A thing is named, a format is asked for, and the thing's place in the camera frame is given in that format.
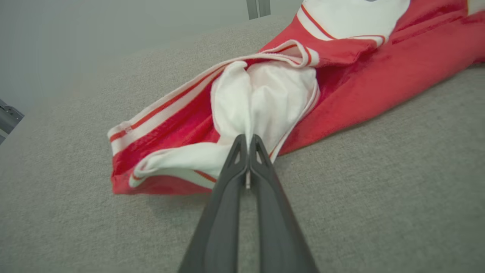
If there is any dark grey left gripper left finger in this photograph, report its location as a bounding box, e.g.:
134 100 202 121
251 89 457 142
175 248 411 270
178 134 249 273

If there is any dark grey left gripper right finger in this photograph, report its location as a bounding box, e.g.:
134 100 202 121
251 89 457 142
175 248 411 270
249 134 319 273

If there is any red white basketball jersey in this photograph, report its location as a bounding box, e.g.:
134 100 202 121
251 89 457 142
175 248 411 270
107 0 485 196

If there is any grey fabric sofa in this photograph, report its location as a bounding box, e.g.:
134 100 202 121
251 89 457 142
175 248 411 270
0 14 485 273

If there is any grey partition post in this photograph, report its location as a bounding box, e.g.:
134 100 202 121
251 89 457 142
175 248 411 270
246 0 272 20

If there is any grey metal rack frame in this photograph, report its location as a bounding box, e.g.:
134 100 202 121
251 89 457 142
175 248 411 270
0 99 25 145

